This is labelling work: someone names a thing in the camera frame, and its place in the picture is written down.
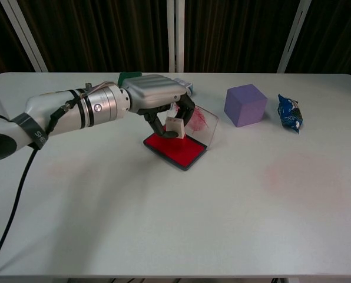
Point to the white and red stamp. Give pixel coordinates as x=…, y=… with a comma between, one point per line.
x=175, y=126

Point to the purple foam cube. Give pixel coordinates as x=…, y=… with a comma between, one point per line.
x=246, y=104

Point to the green yellow sponge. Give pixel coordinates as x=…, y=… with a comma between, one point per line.
x=125, y=76

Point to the white blue small carton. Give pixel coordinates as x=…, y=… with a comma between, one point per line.
x=187, y=85

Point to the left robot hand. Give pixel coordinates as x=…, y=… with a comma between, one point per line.
x=152, y=91

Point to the dark pleated curtain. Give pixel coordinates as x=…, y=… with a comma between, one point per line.
x=105, y=32

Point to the white metal frame post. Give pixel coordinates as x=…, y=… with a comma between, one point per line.
x=293, y=38
x=175, y=35
x=25, y=35

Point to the red ink pad clear lid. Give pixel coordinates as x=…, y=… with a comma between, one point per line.
x=175, y=151

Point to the blue snack packet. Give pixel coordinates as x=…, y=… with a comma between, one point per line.
x=290, y=115

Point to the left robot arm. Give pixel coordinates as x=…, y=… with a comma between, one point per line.
x=75, y=110

